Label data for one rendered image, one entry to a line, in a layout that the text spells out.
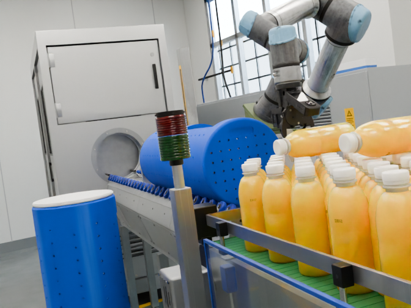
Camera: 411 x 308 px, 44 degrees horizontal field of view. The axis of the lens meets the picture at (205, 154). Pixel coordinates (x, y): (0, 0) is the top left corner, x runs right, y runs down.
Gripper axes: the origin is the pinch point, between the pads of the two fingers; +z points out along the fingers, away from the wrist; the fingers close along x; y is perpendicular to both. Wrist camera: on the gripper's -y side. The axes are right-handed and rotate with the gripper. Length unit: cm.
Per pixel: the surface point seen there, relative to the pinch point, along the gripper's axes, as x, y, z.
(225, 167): 11.9, 25.5, 2.0
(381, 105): -139, 134, -10
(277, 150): 12.4, -10.6, -3.3
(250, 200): 20.9, -9.5, 7.6
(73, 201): 57, 49, 7
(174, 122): 41.2, -23.0, -13.0
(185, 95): -25, 165, -31
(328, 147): -0.2, -13.1, -2.3
